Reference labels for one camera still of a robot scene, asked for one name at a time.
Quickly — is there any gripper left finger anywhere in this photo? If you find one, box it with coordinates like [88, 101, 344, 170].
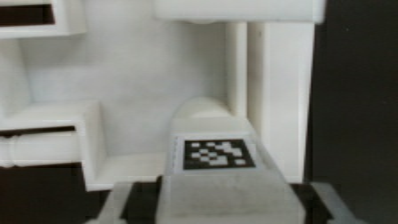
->
[85, 182, 133, 224]

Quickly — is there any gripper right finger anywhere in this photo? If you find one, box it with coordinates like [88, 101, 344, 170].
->
[308, 182, 367, 224]

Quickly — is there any small white leg block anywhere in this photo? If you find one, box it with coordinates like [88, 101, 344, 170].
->
[154, 98, 305, 224]

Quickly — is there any white chair seat part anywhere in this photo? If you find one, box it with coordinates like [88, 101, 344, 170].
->
[0, 0, 326, 191]

